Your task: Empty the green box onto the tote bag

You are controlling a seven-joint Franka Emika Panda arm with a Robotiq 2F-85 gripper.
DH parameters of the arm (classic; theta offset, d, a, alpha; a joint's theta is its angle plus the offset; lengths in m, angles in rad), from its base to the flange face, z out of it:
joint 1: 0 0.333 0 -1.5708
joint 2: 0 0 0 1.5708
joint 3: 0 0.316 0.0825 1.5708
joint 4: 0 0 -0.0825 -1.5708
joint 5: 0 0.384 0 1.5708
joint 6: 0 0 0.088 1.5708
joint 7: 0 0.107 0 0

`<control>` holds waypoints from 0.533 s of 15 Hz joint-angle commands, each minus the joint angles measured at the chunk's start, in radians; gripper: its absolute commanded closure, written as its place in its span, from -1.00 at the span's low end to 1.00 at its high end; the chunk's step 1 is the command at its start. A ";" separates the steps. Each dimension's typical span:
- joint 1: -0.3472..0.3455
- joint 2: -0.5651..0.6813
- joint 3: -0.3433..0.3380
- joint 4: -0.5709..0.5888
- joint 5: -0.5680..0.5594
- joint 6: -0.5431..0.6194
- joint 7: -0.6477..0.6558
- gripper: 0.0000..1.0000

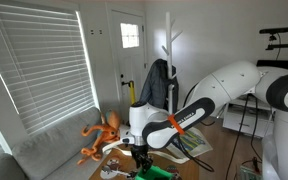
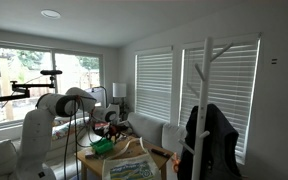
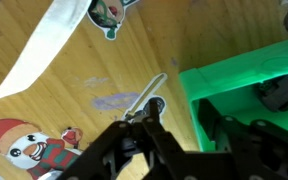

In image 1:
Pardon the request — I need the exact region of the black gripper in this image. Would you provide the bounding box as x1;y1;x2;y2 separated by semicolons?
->
130;145;154;175

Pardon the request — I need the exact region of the green plastic box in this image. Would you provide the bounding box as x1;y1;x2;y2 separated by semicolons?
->
134;165;174;180

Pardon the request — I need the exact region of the round cartoon figure cutout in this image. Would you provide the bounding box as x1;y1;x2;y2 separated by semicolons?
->
166;165;183;180

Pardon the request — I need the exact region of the white cartoon figure cutout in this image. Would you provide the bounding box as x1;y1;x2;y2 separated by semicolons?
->
99;156;139;180

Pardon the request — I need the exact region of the wooden table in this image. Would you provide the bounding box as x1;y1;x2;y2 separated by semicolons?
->
88;146;201;180

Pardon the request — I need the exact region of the orange octopus plush toy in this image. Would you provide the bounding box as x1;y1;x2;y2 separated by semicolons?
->
77;110;122;166

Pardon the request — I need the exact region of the dark jacket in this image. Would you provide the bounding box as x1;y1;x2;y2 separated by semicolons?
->
138;58;180;113

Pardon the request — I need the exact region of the grey fabric sofa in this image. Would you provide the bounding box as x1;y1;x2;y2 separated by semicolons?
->
0;106;131;180

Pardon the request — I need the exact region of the white door with window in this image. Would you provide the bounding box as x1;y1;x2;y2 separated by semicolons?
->
108;8;149;123

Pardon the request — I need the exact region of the small green printed board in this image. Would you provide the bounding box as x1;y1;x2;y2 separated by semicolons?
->
238;164;264;180

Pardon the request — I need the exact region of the white low cabinet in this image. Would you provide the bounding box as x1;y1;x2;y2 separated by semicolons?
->
222;96;276;140

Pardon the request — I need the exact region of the white coat rack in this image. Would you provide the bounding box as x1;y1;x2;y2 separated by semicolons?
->
160;11;184;116

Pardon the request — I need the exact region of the wide white window blind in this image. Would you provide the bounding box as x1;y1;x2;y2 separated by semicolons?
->
0;1;97;136

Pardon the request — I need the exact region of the black television screen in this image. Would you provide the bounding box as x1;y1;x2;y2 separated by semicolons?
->
256;59;288;72

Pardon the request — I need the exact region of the black cable at forearm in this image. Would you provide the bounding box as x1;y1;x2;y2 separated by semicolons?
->
175;133;216;174

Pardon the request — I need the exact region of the orange strap on arm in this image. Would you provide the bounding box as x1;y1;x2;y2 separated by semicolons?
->
167;114;186;136

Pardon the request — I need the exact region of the yellow handled tool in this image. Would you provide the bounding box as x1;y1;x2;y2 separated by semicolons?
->
121;80;138;107

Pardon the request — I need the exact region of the black hanging cable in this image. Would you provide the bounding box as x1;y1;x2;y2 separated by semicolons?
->
249;95;264;165
225;94;251;180

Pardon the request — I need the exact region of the black camera boom stand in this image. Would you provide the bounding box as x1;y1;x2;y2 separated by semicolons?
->
265;33;288;51

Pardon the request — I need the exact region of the black stereo camera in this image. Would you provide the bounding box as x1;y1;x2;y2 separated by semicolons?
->
258;26;288;35

